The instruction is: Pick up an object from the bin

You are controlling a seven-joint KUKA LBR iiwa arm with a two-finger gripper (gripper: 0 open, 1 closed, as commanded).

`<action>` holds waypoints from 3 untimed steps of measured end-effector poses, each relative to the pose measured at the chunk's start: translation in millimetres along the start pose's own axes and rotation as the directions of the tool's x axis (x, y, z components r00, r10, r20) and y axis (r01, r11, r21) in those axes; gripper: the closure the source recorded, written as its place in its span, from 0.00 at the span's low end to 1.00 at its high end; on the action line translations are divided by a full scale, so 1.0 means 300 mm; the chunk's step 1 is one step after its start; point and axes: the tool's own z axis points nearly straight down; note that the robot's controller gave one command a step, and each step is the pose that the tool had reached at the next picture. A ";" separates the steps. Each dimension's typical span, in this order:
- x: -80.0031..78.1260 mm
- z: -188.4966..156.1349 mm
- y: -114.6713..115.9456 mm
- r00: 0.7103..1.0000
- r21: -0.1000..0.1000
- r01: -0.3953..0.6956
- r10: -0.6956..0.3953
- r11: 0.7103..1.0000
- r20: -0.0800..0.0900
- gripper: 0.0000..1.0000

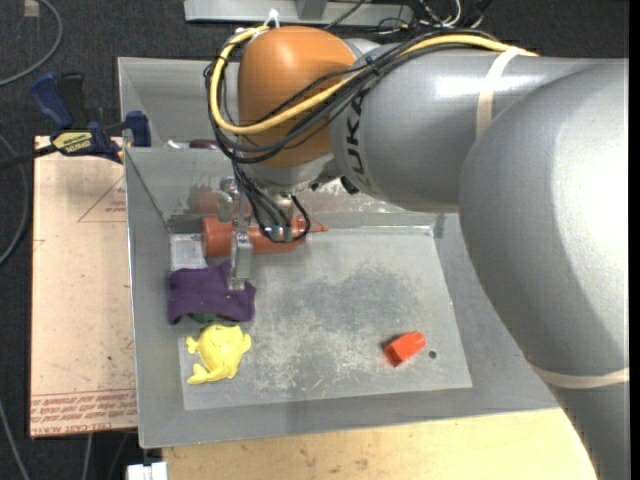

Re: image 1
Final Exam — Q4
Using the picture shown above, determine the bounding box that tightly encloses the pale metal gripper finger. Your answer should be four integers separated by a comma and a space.
229, 232, 255, 291
217, 177, 237, 225

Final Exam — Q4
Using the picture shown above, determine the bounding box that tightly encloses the orange-red plastic bottle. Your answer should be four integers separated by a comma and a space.
200, 214, 330, 259

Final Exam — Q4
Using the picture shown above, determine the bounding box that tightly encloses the purple cloth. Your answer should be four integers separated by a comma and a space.
166, 259, 258, 326

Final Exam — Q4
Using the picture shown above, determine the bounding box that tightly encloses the clear plastic box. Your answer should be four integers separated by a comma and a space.
169, 234, 209, 272

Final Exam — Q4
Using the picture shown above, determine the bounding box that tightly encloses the dark green object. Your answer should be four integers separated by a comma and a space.
187, 310, 236, 326

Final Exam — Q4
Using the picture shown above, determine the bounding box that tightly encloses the yellow toy animal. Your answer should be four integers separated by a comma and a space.
185, 323, 253, 386

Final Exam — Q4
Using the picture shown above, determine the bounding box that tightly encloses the grey metal bin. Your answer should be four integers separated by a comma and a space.
117, 56, 561, 450

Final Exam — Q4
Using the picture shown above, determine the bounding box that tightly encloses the brown cardboard board red print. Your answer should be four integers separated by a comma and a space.
29, 135, 140, 440

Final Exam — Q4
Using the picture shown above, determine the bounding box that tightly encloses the small orange-red block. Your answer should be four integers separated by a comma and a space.
382, 330, 427, 368

